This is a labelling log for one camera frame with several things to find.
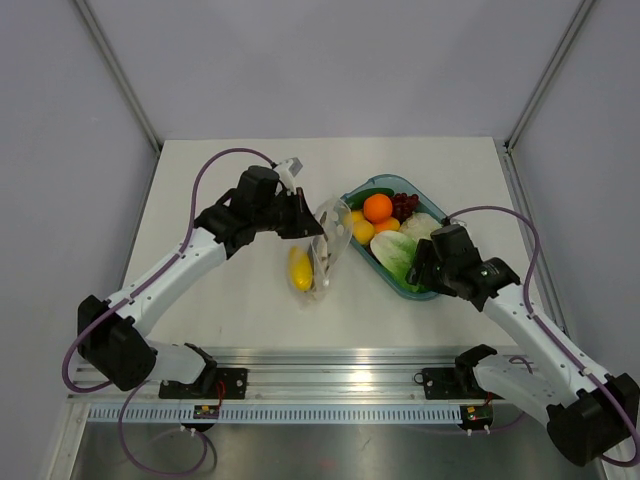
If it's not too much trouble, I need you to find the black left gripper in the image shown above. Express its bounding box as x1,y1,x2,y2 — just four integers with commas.
254,187,324,240

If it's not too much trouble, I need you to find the green white lettuce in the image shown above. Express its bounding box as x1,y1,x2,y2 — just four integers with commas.
369,230,418,283

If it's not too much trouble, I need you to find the yellow bell pepper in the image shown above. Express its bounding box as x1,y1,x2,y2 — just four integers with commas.
288,246,314,292

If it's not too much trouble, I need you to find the clear dotted zip bag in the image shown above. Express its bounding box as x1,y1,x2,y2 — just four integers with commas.
287,197,354,302

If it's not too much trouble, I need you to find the grey toy fish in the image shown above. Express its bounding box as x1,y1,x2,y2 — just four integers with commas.
309,210,336,300

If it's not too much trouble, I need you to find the teal plastic basket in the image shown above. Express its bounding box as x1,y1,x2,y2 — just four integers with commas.
340,174,446,301

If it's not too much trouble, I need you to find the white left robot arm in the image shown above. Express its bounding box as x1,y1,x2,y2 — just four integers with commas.
76,159,324,398

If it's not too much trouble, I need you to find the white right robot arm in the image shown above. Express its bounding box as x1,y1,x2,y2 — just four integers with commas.
407,224,639,466

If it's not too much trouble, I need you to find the white cauliflower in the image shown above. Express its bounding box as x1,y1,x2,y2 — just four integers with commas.
399,212,442,242

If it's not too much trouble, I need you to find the orange persimmon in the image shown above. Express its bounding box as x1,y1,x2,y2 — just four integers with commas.
374,217,401,233

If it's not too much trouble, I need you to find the red grapes bunch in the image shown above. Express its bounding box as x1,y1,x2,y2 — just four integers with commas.
391,193,420,222

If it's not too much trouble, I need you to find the yellow peach fruit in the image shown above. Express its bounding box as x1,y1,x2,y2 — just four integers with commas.
352,220,376,246

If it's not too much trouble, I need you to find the orange fruit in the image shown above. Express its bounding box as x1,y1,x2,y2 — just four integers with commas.
362,193,393,224

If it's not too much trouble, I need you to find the yellow lemon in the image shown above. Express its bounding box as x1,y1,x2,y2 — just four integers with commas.
351,210,366,224

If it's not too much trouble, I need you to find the green cucumber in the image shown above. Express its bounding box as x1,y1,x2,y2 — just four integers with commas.
344,188,395,210

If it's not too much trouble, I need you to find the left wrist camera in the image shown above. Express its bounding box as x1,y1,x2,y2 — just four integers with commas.
273,157,303,191

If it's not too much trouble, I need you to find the aluminium mounting rail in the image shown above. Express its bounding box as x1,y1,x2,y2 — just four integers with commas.
67,347,611,404

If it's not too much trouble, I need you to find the left aluminium frame post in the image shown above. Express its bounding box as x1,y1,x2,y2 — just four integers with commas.
70,0,163,159

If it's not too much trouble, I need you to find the aluminium frame post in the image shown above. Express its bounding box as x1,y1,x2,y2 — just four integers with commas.
70,0,163,159
503,0,600,154

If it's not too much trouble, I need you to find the white slotted cable duct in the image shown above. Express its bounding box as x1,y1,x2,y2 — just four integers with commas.
88,403,462,425

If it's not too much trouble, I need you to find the right aluminium frame post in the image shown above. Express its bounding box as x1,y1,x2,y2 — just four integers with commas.
503,0,600,154

